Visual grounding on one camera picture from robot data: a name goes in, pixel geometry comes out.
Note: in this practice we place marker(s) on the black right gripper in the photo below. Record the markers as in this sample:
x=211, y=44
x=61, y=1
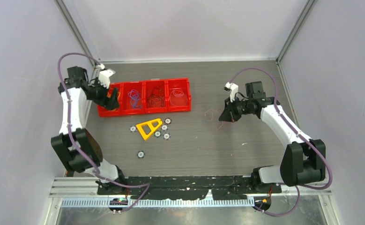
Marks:
x=229, y=116

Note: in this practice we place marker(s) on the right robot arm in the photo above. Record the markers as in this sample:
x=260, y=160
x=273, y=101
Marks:
x=302, y=160

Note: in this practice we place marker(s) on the aluminium frame rail left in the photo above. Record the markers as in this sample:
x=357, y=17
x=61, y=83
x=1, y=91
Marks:
x=89, y=102

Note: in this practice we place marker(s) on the white slotted cable duct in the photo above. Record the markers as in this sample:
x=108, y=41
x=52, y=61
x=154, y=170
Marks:
x=108, y=202

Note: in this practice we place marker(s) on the yellow plastic triangle frame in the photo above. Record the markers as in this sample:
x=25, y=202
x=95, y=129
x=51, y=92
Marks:
x=148, y=128

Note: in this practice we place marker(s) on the black 100 poker chip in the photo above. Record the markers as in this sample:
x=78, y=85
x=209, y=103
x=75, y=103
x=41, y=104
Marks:
x=167, y=121

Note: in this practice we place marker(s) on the red plastic bin far left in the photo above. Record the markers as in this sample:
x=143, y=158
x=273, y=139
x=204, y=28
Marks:
x=102, y=112

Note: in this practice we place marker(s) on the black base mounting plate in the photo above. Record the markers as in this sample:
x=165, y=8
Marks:
x=229, y=187

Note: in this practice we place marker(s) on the red plastic bin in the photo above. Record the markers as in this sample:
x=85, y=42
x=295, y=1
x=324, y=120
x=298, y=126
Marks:
x=179, y=95
x=102, y=112
x=133, y=98
x=155, y=98

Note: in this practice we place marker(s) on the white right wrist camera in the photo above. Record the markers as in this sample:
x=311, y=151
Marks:
x=232, y=89

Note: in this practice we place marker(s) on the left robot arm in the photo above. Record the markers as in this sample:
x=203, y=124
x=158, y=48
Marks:
x=105, y=171

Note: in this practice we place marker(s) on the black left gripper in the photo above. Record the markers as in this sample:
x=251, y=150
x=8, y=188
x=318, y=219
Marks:
x=112, y=103

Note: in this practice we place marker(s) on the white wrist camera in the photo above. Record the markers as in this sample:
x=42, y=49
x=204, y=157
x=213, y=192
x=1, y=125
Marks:
x=104, y=75
x=232, y=89

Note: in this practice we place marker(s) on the green 50 poker chip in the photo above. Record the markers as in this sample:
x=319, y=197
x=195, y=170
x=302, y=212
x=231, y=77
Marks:
x=157, y=134

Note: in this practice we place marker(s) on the blue 10 poker chip upper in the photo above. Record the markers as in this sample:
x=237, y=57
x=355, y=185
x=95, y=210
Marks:
x=164, y=127

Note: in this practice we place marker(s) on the red plastic bin far right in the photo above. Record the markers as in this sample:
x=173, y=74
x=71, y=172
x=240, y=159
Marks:
x=179, y=95

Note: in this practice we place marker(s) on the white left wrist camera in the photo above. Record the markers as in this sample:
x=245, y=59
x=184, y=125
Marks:
x=104, y=75

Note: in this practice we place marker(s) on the blue 10 poker chip right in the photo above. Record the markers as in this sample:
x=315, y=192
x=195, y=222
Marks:
x=166, y=136

